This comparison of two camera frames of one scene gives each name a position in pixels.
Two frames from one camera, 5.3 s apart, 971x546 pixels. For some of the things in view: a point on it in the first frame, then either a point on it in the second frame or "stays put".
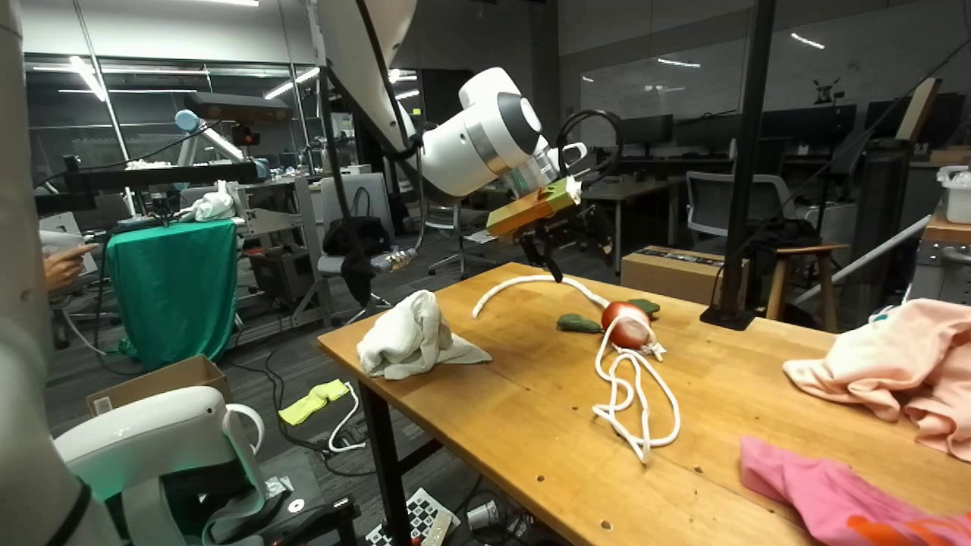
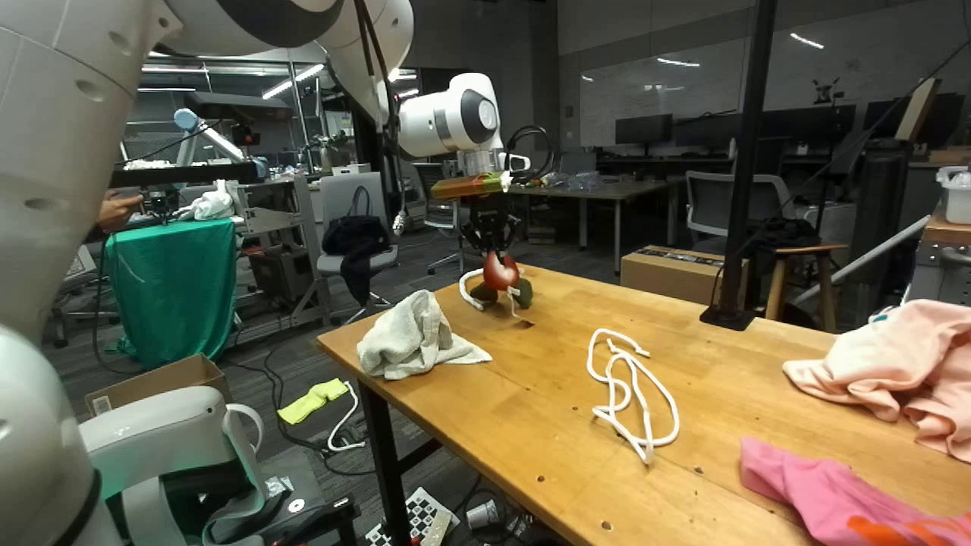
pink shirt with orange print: [844, 507] stays put
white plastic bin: [957, 181] stays put
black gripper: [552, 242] -> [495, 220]
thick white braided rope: [547, 276] -> [464, 289]
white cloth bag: [411, 337] stays put
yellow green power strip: [306, 405] stays put
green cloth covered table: [177, 289] stays put
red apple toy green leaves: [627, 324] -> [502, 281]
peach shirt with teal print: [911, 360] stays put
